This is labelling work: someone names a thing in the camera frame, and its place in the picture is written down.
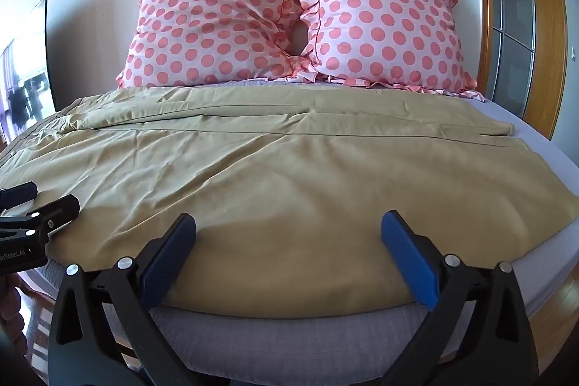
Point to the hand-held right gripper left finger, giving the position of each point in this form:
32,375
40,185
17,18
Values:
167,259

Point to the pink polka dot pillow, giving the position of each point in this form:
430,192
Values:
384,15
208,19

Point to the wooden framed glass door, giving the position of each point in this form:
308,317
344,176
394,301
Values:
506,19

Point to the tan pants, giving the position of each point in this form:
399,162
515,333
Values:
253,187

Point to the bed with grey sheet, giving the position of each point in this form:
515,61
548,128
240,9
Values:
289,336

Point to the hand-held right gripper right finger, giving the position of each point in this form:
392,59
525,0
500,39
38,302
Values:
414,264

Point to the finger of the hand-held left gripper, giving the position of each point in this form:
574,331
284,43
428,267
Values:
20,191
59,209

